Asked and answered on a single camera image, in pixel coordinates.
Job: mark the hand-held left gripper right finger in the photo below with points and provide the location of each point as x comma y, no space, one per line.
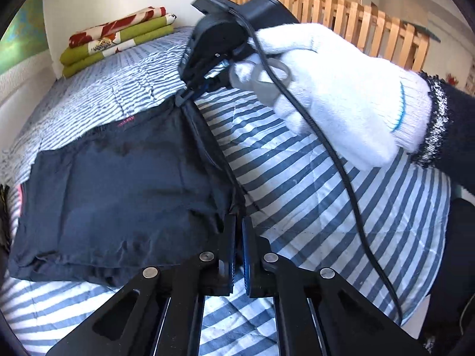
246,259

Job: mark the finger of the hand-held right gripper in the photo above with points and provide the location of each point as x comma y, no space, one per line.
185,98

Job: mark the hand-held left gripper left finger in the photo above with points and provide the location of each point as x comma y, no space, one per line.
230,267

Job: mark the black pants with pink waistband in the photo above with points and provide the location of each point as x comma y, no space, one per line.
111,193

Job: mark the person's right hand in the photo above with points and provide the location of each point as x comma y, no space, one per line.
334,92

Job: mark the blue white striped blanket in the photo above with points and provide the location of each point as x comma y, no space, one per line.
315,211

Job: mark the folded green patterned blanket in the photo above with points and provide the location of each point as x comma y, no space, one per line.
111,44

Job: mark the person's dark clothing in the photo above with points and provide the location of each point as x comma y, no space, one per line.
452,267

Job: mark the colourful wall poster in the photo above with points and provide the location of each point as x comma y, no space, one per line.
22,37

